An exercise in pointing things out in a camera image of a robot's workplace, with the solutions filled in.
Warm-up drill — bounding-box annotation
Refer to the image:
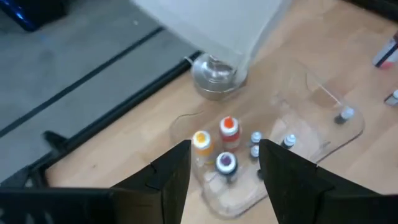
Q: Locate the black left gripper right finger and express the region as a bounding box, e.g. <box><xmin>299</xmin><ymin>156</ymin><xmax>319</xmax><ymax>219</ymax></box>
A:
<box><xmin>258</xmin><ymin>139</ymin><xmax>383</xmax><ymax>224</ymax></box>

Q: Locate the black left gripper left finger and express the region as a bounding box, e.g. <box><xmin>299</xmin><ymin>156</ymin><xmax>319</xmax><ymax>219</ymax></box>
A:
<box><xmin>109</xmin><ymin>139</ymin><xmax>192</xmax><ymax>224</ymax></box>

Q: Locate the small dark dropper bottle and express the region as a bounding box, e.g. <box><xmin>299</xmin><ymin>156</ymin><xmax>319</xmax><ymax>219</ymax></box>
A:
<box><xmin>249</xmin><ymin>144</ymin><xmax>261</xmax><ymax>160</ymax></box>
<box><xmin>333</xmin><ymin>105</ymin><xmax>356</xmax><ymax>126</ymax></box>
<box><xmin>249</xmin><ymin>130</ymin><xmax>264</xmax><ymax>146</ymax></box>
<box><xmin>280</xmin><ymin>133</ymin><xmax>297</xmax><ymax>150</ymax></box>

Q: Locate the large yellow food coloring bottle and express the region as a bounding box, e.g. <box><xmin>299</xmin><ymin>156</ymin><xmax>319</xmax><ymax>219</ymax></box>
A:
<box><xmin>192</xmin><ymin>130</ymin><xmax>216</xmax><ymax>166</ymax></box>

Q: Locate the large purple food coloring bottle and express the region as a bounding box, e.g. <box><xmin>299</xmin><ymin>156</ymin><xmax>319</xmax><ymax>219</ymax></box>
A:
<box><xmin>215</xmin><ymin>151</ymin><xmax>240</xmax><ymax>185</ymax></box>

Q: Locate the large orange food coloring bottle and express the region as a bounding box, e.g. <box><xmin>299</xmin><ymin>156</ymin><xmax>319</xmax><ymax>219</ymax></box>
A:
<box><xmin>219</xmin><ymin>115</ymin><xmax>243</xmax><ymax>152</ymax></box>

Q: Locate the large pink food coloring bottle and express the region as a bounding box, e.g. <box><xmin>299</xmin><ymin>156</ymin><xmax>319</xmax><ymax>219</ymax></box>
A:
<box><xmin>372</xmin><ymin>29</ymin><xmax>398</xmax><ymax>70</ymax></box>

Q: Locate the clear plastic bin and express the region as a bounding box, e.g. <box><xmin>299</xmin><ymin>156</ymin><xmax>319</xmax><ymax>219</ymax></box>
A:
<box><xmin>169</xmin><ymin>57</ymin><xmax>366</xmax><ymax>219</ymax></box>

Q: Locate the dark blue shiny object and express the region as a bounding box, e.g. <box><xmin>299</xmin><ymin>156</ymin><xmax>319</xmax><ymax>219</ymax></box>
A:
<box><xmin>0</xmin><ymin>0</ymin><xmax>68</xmax><ymax>32</ymax></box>

